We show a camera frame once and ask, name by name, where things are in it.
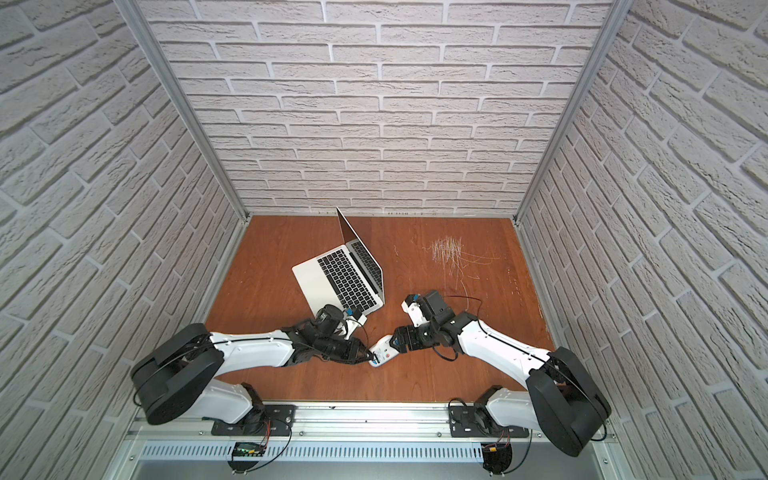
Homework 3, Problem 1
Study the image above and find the white wireless mouse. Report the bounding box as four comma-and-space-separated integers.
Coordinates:
369, 335, 399, 367

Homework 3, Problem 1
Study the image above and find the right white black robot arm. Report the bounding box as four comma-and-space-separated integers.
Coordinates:
370, 291, 612, 457

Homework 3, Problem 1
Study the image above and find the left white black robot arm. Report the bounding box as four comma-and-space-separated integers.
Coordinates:
130, 305, 375, 435

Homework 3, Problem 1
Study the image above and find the silver open laptop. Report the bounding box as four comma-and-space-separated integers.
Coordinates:
292, 208, 385, 315

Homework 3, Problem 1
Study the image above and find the left green controller board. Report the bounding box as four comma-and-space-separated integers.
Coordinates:
231, 442, 267, 461

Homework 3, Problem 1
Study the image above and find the right black controller board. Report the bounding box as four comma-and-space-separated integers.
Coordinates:
481, 443, 514, 475

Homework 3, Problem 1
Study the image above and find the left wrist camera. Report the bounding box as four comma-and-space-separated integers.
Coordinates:
342, 308, 367, 339

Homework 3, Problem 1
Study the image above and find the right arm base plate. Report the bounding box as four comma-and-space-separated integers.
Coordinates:
447, 404, 530, 439

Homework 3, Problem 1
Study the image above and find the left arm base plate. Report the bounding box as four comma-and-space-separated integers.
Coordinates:
211, 404, 297, 437

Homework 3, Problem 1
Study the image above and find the aluminium front rail frame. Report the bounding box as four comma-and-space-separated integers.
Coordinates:
105, 401, 632, 479

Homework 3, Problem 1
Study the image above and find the left aluminium corner post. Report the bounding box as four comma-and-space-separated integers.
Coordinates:
113, 0, 250, 223

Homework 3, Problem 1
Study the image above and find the aluminium corner post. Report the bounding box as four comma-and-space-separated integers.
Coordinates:
113, 0, 250, 223
514, 0, 636, 224

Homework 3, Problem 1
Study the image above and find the right aluminium corner post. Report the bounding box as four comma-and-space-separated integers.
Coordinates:
514, 0, 636, 224

